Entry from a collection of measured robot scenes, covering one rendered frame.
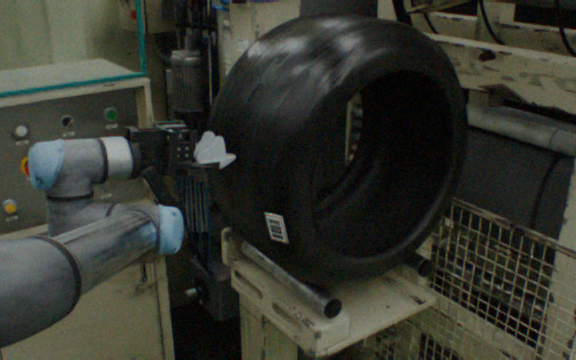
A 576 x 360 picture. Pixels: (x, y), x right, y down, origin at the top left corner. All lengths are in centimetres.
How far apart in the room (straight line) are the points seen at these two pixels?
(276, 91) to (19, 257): 60
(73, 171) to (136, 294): 94
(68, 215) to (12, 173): 69
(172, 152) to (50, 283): 45
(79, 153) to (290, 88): 38
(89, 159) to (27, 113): 67
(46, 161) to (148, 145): 17
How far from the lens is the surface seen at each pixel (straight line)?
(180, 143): 100
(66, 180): 94
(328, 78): 104
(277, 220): 106
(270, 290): 136
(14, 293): 58
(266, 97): 107
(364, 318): 138
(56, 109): 161
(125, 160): 96
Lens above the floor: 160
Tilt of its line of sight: 22 degrees down
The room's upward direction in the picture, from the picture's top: straight up
